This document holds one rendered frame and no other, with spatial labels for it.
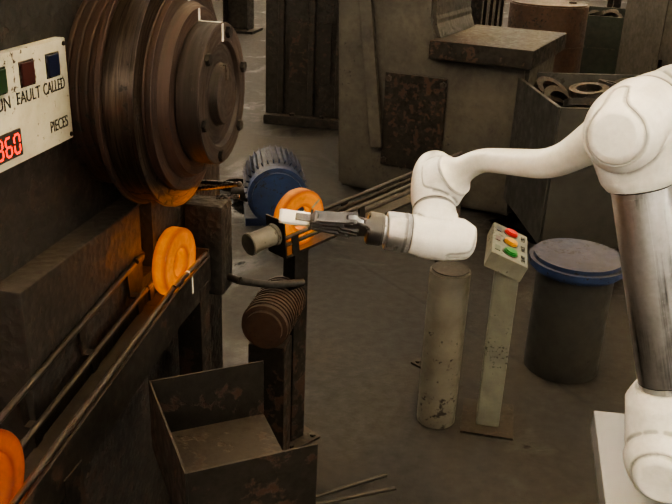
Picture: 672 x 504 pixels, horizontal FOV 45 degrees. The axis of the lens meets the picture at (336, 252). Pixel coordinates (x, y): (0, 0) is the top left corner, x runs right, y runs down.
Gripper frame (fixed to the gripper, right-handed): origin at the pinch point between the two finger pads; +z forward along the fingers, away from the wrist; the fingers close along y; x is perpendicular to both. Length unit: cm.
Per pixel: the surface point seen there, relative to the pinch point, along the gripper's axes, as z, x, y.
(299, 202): -1.8, 13.5, 28.7
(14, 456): 39, -57, -44
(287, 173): -1, 81, 187
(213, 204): 19.3, 5.0, 14.1
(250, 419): 4, -47, -23
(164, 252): 26.6, -13.0, -4.5
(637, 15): -220, 262, 280
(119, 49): 36, 13, -42
